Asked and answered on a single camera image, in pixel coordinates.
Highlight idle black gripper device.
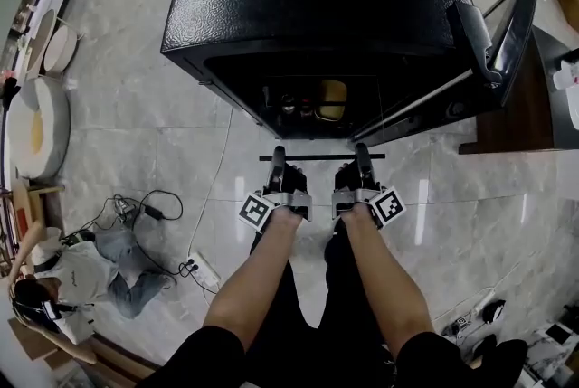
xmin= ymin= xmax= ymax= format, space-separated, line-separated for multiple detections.
xmin=112 ymin=194 xmax=136 ymax=222

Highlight brown cardboard box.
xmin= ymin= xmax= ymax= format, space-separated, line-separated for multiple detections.
xmin=7 ymin=317 xmax=60 ymax=363

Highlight white sink basin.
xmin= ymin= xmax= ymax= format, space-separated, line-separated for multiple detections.
xmin=565 ymin=85 xmax=579 ymax=132

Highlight person's left forearm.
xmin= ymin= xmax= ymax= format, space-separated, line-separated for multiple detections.
xmin=203 ymin=207 xmax=303 ymax=351

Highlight black tablet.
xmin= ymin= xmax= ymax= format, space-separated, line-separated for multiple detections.
xmin=544 ymin=324 xmax=572 ymax=345

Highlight white power strip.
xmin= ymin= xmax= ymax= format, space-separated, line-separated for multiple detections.
xmin=185 ymin=251 xmax=222 ymax=286
xmin=470 ymin=289 xmax=498 ymax=315

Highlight white marble side table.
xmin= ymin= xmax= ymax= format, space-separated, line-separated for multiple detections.
xmin=524 ymin=322 xmax=579 ymax=383

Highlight clear plastic container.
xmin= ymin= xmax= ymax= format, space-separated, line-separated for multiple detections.
xmin=551 ymin=59 xmax=579 ymax=91

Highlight round wooden side table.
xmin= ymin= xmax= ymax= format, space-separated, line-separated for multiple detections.
xmin=24 ymin=8 xmax=58 ymax=80

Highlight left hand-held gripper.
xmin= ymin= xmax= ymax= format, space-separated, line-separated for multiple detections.
xmin=238 ymin=145 xmax=313 ymax=234

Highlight dark wooden vanity cabinet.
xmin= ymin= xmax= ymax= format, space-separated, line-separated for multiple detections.
xmin=458 ymin=24 xmax=579 ymax=156

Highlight glass fridge door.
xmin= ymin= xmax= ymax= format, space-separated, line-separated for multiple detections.
xmin=347 ymin=0 xmax=539 ymax=150

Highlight brown wooden bench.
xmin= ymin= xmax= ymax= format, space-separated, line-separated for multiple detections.
xmin=85 ymin=334 xmax=164 ymax=388

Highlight person's black trousers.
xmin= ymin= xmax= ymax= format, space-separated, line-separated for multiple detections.
xmin=243 ymin=218 xmax=399 ymax=388

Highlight white extension cable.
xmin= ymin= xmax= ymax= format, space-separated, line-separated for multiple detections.
xmin=185 ymin=105 xmax=235 ymax=259

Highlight light wooden stool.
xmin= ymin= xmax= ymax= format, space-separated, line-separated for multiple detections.
xmin=12 ymin=181 xmax=67 ymax=238

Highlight white egg-shaped floor cushion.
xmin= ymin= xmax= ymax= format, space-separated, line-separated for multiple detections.
xmin=6 ymin=77 xmax=72 ymax=180

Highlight black adapter cable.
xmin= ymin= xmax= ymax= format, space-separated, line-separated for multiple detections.
xmin=67 ymin=189 xmax=185 ymax=279

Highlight person's black shirt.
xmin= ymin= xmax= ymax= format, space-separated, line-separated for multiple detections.
xmin=138 ymin=325 xmax=529 ymax=388

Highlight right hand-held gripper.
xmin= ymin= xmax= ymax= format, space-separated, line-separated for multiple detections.
xmin=331 ymin=142 xmax=407 ymax=229

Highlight person's right hand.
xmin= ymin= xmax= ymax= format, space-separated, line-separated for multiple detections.
xmin=335 ymin=160 xmax=362 ymax=194

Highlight person's right forearm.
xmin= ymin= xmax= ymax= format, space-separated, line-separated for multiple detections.
xmin=339 ymin=203 xmax=436 ymax=358

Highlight person's left hand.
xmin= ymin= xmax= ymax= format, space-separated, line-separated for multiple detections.
xmin=282 ymin=163 xmax=309 ymax=196

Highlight yellow container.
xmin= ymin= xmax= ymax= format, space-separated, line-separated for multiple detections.
xmin=315 ymin=78 xmax=348 ymax=123

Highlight brown drink can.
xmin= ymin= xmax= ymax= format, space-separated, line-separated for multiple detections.
xmin=279 ymin=92 xmax=298 ymax=116

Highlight black round device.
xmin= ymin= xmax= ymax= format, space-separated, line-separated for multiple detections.
xmin=481 ymin=298 xmax=508 ymax=325

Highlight pink round stool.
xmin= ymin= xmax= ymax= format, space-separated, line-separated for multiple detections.
xmin=43 ymin=24 xmax=79 ymax=74

